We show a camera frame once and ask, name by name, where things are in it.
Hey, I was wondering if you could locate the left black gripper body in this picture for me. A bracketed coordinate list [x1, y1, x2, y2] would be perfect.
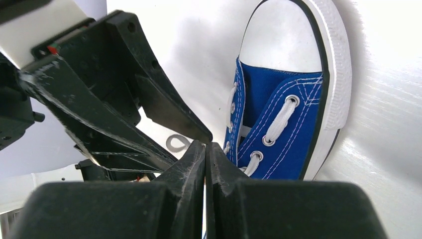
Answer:
[31, 18, 141, 125]

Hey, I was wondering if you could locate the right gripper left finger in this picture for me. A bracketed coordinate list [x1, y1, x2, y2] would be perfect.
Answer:
[8, 141, 205, 239]

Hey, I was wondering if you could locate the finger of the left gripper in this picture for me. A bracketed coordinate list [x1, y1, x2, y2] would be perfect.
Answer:
[106, 10, 213, 143]
[20, 56, 177, 173]

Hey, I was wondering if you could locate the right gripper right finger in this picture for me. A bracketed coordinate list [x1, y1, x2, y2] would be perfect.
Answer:
[205, 143, 387, 239]

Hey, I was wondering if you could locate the blue sneaker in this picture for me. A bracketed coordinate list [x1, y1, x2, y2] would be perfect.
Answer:
[223, 0, 352, 180]

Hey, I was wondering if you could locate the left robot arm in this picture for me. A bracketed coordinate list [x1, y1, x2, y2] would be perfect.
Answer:
[0, 10, 212, 173]

